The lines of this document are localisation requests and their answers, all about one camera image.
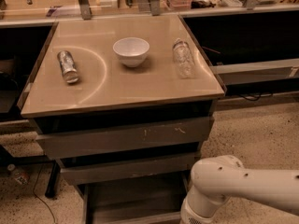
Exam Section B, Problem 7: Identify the grey top drawer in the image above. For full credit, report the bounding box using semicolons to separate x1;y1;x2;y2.
36;117;214;160

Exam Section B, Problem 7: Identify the white ceramic bowl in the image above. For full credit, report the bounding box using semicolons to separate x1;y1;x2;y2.
113;37;150;67

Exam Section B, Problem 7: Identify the grey drawer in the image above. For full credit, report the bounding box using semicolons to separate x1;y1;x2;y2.
36;117;214;160
61;152;199;185
82;172;189;224

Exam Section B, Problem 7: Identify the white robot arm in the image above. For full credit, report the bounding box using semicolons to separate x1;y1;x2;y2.
180;155;299;224

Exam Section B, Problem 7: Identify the grey middle drawer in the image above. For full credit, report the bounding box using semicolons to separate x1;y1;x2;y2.
61;152;199;185

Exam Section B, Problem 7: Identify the small bottle on floor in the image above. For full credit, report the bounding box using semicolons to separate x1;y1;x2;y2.
7;164;29;185

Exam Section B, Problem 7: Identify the clear plastic bottle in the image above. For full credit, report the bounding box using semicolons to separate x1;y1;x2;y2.
173;38;195;78

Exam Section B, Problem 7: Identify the grey bottom drawer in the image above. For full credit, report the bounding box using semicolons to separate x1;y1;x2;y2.
82;172;189;224

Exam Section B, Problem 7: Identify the silver metal can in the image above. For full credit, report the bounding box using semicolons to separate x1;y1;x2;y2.
57;50;79;84

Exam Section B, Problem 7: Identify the grey horizontal rail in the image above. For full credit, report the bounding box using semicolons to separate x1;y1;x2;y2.
211;59;299;85

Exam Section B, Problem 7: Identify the grey metal shelf bracket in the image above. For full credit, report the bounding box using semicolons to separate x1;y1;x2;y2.
78;0;92;20

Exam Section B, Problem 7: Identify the black floor cable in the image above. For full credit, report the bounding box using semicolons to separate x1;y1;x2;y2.
32;163;58;224

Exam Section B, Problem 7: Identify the beige top drawer cabinet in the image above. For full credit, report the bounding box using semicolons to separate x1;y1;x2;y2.
20;15;224;119

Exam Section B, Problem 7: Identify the black table leg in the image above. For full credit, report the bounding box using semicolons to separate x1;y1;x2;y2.
45;161;60;199

